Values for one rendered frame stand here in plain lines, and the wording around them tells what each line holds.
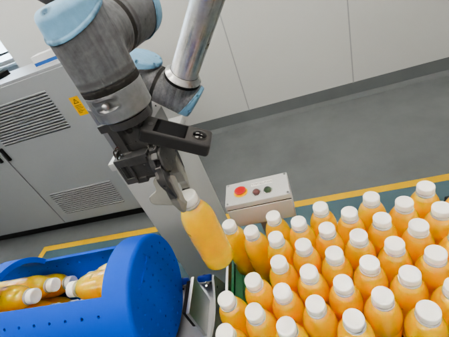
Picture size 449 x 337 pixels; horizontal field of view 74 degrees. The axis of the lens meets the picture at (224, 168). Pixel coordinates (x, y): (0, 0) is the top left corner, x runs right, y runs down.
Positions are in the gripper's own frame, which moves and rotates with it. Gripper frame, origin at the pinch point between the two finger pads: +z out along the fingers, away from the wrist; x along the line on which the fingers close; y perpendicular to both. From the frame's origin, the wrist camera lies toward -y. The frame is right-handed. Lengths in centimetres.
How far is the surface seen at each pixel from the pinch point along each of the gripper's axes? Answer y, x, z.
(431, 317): -38.0, 16.3, 24.3
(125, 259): 19.6, 2.8, 11.7
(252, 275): -6.7, 3.1, 24.5
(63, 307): 34.1, 10.7, 14.5
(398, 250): -38.1, 2.2, 24.5
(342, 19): -95, -272, 55
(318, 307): -19.7, 12.2, 24.4
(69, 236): 203, -142, 136
